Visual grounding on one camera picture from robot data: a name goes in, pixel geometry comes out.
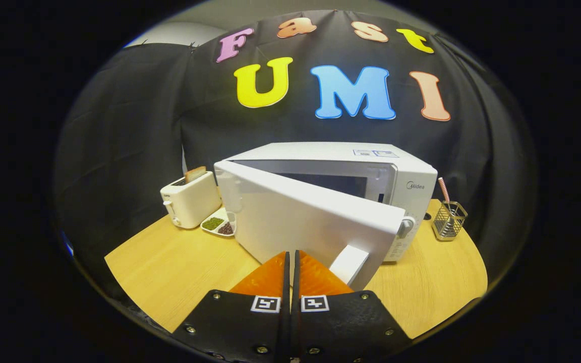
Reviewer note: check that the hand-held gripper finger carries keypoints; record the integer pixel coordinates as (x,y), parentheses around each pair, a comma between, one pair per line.
(295,322)
(286,302)

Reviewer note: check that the pink striped straw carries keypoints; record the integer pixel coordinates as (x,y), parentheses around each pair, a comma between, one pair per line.
(443,189)

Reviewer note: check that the white divided dish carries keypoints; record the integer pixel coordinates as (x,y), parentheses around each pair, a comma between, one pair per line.
(218,214)

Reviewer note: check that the toast slice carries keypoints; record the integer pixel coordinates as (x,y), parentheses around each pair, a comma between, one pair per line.
(195,174)

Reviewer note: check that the white microwave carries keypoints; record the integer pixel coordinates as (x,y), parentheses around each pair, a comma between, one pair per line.
(295,217)

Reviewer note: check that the white toaster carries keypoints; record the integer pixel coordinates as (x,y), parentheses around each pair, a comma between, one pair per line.
(192,199)

